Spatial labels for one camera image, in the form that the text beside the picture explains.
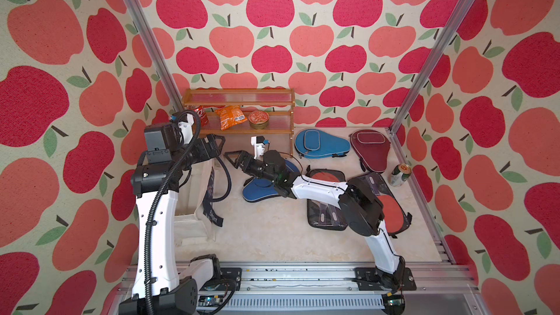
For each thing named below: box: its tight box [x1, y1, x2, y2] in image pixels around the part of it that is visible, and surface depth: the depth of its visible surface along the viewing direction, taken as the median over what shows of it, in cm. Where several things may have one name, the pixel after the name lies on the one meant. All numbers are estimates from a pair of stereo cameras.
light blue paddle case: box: [294, 128, 351, 159], surface depth 111 cm
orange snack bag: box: [215, 105, 248, 131], surface depth 103 cm
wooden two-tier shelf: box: [181, 87, 297, 157], surface depth 104 cm
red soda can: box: [193, 105, 210, 127], surface depth 98 cm
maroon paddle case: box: [350, 129, 391, 173], surface depth 112 cm
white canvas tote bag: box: [175, 158, 224, 247], surface depth 81 cm
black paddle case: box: [366, 172, 413, 236], surface depth 92 cm
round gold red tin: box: [247, 110, 270, 130], surface depth 103 cm
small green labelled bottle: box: [387, 163, 412, 188], surface depth 94 cm
